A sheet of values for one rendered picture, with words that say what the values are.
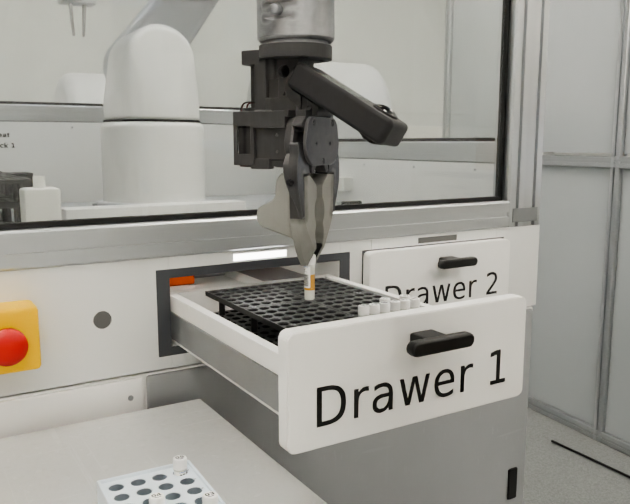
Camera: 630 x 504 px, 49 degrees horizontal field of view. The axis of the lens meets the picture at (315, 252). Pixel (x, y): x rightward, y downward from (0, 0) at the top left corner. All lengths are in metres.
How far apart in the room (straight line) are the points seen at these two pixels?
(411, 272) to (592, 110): 1.76
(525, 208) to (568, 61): 1.64
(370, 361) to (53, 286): 0.40
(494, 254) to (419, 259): 0.16
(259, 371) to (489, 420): 0.68
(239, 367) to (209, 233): 0.24
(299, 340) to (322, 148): 0.19
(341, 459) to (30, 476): 0.50
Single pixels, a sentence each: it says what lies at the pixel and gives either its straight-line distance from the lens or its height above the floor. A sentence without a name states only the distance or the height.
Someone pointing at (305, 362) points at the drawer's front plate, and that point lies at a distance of 0.61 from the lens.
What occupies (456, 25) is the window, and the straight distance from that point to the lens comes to 1.17.
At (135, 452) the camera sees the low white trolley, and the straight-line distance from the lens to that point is 0.80.
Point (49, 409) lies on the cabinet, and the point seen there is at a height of 0.77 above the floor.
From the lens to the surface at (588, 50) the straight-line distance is 2.79.
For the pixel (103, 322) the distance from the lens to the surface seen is 0.89.
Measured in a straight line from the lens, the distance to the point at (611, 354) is 2.75.
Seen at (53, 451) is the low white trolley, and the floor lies 0.76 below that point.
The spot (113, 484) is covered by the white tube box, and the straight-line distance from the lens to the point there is 0.66.
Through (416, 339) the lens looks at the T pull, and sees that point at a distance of 0.66.
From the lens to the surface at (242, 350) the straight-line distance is 0.73.
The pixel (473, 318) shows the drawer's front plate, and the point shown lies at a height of 0.91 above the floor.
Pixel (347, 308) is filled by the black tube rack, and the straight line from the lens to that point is 0.80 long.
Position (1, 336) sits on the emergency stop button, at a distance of 0.80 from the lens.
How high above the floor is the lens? 1.09
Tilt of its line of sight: 9 degrees down
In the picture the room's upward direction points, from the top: straight up
